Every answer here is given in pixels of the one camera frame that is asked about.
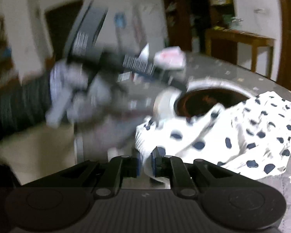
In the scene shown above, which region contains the dark wooden shelf cabinet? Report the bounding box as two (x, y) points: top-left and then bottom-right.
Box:
(163, 0), (235, 53)

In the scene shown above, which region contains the left gloved hand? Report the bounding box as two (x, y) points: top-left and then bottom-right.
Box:
(46, 59), (114, 128)

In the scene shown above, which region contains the glass jar on table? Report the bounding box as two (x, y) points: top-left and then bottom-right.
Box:
(230, 17), (243, 30)

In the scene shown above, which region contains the wooden console table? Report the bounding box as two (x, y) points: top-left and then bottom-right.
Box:
(205, 26), (277, 80)

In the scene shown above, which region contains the white polka dot garment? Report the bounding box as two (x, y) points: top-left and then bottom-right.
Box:
(135, 91), (291, 180)

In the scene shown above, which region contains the black round induction cooktop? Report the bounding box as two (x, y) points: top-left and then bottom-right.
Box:
(174, 88), (250, 117)

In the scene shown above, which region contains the pink white tissue pack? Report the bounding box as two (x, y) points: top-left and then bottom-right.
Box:
(153, 46), (186, 70)

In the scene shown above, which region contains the white folded paper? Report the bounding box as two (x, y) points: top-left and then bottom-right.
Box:
(138, 43), (149, 61)

